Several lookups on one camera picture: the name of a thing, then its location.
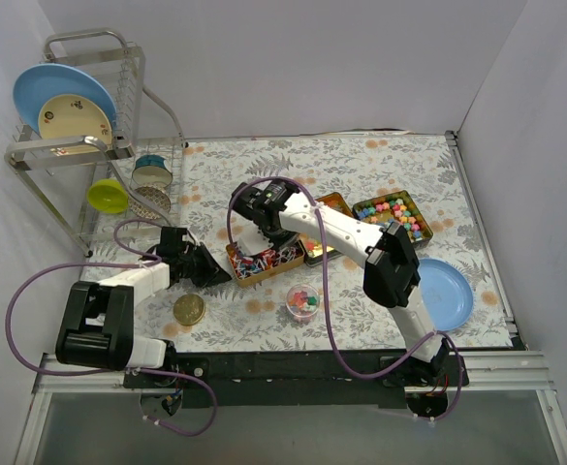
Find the gold tin of lollipops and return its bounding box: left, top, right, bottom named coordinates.
left=226, top=242, right=305, bottom=289

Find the round gold tin lid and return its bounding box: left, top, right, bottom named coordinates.
left=173, top=294, right=205, bottom=326

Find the tin of gummy candies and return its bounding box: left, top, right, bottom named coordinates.
left=299, top=192, right=355, bottom=266

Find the clear glass bowl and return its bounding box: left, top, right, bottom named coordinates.
left=286, top=284, right=320, bottom=324

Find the tin of star candies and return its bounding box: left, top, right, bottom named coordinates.
left=352, top=190, right=433, bottom=248

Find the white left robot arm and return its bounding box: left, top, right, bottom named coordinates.
left=55, top=227, right=232, bottom=388

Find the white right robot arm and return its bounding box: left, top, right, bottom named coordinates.
left=228, top=176, right=450, bottom=386

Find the floral tablecloth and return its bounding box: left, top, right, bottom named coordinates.
left=64, top=134, right=515, bottom=354

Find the patterned round coaster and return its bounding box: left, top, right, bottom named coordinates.
left=129, top=185, right=171, bottom=220

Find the blue patterned ceramic bowl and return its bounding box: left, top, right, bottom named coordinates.
left=129, top=154, right=173, bottom=194

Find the green plastic bowl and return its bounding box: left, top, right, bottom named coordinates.
left=86, top=178, right=128, bottom=214

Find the metal dish rack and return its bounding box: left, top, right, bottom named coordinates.
left=4, top=28, right=188, bottom=258

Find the blue plate on table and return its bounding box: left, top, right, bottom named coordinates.
left=418, top=258, right=474, bottom=331

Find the cream plate in rack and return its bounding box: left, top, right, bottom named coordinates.
left=38, top=94, right=112, bottom=145

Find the blue plate in rack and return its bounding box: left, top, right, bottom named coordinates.
left=12, top=63, right=117, bottom=135

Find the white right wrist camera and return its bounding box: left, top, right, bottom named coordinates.
left=236, top=230, right=274, bottom=257

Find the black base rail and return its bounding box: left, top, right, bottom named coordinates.
left=122, top=349, right=473, bottom=418

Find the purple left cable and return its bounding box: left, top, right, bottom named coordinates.
left=4, top=218, right=219, bottom=437

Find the purple cable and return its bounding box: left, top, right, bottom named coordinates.
left=4, top=218, right=219, bottom=437
left=227, top=176, right=466, bottom=421

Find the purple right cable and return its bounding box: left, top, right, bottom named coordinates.
left=227, top=176, right=466, bottom=421

